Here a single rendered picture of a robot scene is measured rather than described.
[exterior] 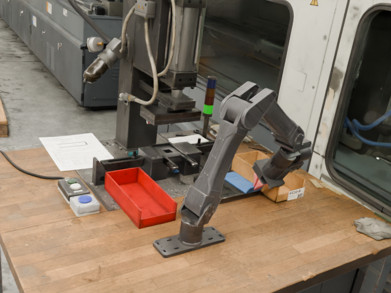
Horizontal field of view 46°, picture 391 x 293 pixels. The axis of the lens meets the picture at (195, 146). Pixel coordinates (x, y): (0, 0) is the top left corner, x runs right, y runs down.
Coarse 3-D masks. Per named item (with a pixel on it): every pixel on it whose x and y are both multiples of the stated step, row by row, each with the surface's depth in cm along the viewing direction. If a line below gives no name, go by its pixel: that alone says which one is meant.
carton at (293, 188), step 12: (240, 156) 170; (252, 156) 173; (264, 156) 171; (240, 168) 165; (252, 168) 160; (252, 180) 161; (288, 180) 162; (300, 180) 157; (264, 192) 156; (276, 192) 151; (288, 192) 154; (300, 192) 157
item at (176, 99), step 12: (144, 84) 163; (168, 96) 152; (180, 96) 152; (144, 108) 151; (156, 108) 152; (168, 108) 150; (180, 108) 149; (192, 108) 151; (156, 120) 147; (168, 120) 149; (180, 120) 152; (192, 120) 155
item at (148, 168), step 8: (168, 152) 161; (144, 160) 156; (176, 160) 158; (200, 160) 164; (144, 168) 157; (152, 168) 153; (160, 168) 155; (184, 168) 161; (192, 168) 163; (152, 176) 155; (160, 176) 156
